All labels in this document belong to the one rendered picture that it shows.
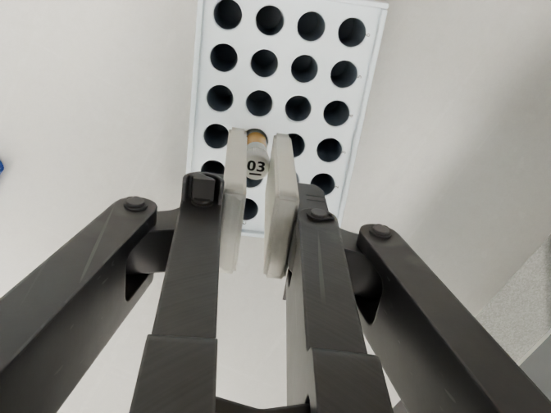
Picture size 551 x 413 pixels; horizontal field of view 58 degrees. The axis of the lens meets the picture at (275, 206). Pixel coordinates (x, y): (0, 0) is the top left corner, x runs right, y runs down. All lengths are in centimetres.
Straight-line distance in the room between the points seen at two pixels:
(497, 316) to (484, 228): 111
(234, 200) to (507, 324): 135
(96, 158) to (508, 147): 24
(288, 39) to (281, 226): 11
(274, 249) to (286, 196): 2
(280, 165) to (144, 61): 13
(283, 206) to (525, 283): 128
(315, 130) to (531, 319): 129
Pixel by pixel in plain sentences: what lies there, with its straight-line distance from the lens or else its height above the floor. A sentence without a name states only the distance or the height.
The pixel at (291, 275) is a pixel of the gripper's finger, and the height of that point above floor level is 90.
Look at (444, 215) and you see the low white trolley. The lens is 33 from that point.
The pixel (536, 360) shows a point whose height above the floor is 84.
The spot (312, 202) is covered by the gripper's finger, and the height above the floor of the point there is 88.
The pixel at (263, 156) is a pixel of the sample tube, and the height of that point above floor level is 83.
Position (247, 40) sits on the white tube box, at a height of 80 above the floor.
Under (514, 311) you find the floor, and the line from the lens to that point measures 146.
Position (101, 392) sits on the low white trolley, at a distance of 40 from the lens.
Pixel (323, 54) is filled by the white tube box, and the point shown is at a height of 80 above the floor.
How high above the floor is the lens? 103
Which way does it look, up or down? 65 degrees down
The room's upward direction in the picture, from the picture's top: 176 degrees clockwise
